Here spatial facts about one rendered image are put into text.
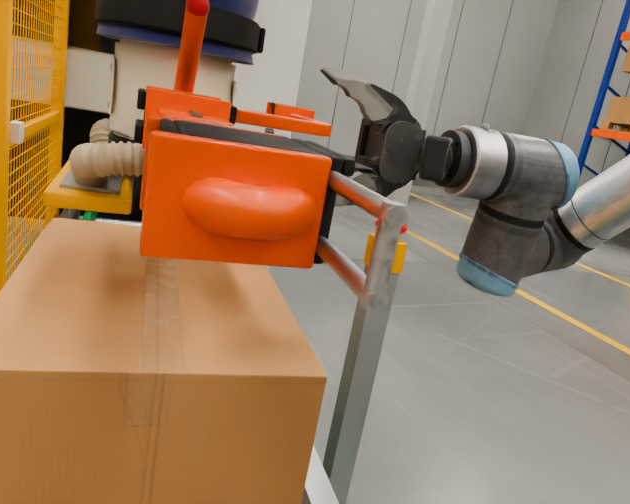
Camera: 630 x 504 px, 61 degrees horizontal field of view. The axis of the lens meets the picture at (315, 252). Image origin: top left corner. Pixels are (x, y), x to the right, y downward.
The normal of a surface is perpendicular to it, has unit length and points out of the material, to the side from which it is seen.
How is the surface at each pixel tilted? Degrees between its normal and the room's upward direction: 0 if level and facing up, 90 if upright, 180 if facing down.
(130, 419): 90
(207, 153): 90
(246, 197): 52
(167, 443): 90
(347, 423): 90
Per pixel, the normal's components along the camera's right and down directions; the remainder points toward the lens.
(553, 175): 0.30, 0.20
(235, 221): 0.04, 0.48
